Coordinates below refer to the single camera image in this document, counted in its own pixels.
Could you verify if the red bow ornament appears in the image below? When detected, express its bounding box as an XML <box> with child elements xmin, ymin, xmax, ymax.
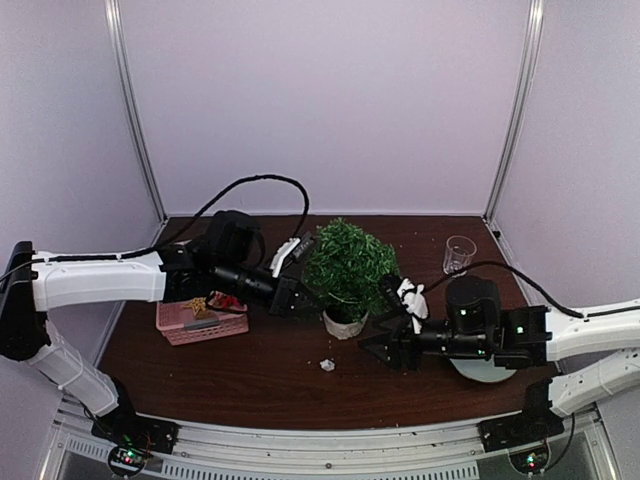
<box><xmin>208</xmin><ymin>292</ymin><xmax>246</xmax><ymax>312</ymax></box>

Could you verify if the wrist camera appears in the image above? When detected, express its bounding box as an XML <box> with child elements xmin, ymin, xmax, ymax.
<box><xmin>269</xmin><ymin>232</ymin><xmax>316</xmax><ymax>278</ymax></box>
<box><xmin>380</xmin><ymin>274</ymin><xmax>429</xmax><ymax>334</ymax></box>

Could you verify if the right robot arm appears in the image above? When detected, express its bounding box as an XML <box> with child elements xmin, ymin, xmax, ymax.
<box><xmin>358</xmin><ymin>264</ymin><xmax>639</xmax><ymax>442</ymax></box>

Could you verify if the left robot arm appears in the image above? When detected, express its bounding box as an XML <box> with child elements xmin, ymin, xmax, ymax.
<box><xmin>1</xmin><ymin>174</ymin><xmax>317</xmax><ymax>444</ymax></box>

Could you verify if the left aluminium frame post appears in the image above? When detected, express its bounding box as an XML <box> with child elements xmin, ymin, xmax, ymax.
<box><xmin>104</xmin><ymin>0</ymin><xmax>167</xmax><ymax>223</ymax></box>

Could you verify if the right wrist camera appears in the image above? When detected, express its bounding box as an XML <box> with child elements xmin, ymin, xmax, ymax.
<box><xmin>380</xmin><ymin>274</ymin><xmax>429</xmax><ymax>334</ymax></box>

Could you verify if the clear drinking glass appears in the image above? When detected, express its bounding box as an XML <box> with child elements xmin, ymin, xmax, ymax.
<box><xmin>442</xmin><ymin>235</ymin><xmax>477</xmax><ymax>277</ymax></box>

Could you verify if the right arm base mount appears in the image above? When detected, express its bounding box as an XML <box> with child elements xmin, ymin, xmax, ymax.
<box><xmin>478</xmin><ymin>412</ymin><xmax>564</xmax><ymax>476</ymax></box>

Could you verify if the small green christmas tree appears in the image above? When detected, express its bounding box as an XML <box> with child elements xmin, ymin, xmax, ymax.
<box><xmin>302</xmin><ymin>217</ymin><xmax>399</xmax><ymax>324</ymax></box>

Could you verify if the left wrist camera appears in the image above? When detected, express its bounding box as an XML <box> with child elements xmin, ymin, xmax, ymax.
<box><xmin>269</xmin><ymin>232</ymin><xmax>316</xmax><ymax>278</ymax></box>

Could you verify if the aluminium frame post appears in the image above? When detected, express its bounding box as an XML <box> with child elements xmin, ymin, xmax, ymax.
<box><xmin>483</xmin><ymin>0</ymin><xmax>545</xmax><ymax>225</ymax></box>
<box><xmin>104</xmin><ymin>0</ymin><xmax>167</xmax><ymax>223</ymax></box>

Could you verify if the right aluminium frame post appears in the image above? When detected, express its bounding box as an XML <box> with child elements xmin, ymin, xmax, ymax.
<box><xmin>483</xmin><ymin>0</ymin><xmax>545</xmax><ymax>225</ymax></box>

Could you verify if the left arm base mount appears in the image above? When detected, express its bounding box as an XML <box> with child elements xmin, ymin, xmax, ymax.
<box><xmin>84</xmin><ymin>409</ymin><xmax>179</xmax><ymax>478</ymax></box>

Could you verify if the pink plastic basket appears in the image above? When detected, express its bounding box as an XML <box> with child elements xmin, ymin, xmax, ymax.
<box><xmin>156</xmin><ymin>302</ymin><xmax>249</xmax><ymax>346</ymax></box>

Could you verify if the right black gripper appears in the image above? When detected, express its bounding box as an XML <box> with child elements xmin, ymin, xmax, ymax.
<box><xmin>358</xmin><ymin>309</ymin><xmax>492</xmax><ymax>373</ymax></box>

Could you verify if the aluminium front rail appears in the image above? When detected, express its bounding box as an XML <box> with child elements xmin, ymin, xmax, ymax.
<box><xmin>35</xmin><ymin>396</ymin><xmax>623</xmax><ymax>479</ymax></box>

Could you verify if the white tree pot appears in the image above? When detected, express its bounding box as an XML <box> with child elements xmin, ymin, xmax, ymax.
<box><xmin>322</xmin><ymin>309</ymin><xmax>369</xmax><ymax>340</ymax></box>

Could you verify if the gold star ornament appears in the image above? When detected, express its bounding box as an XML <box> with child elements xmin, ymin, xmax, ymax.
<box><xmin>182</xmin><ymin>297</ymin><xmax>211</xmax><ymax>320</ymax></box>

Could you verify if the light green floral plate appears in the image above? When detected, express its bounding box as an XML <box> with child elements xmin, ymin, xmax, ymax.
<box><xmin>450</xmin><ymin>359</ymin><xmax>516</xmax><ymax>384</ymax></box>

